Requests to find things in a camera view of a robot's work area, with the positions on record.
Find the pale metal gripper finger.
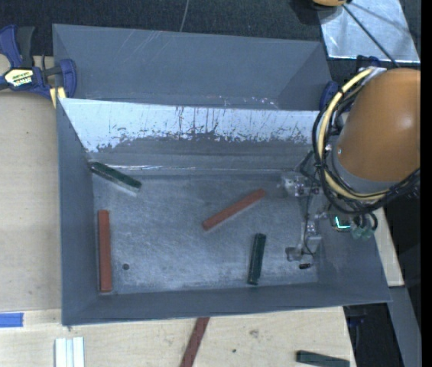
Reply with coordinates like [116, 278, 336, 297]
[284, 221, 323, 263]
[279, 173, 319, 200]

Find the red-brown flat block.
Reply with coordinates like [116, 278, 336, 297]
[201, 187, 267, 232]
[179, 317, 211, 367]
[97, 209, 114, 294]

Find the grey metal bin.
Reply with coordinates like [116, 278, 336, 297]
[50, 23, 393, 326]

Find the dark green flat block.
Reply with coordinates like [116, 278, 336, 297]
[295, 349, 351, 367]
[88, 161, 143, 191]
[246, 232, 268, 287]

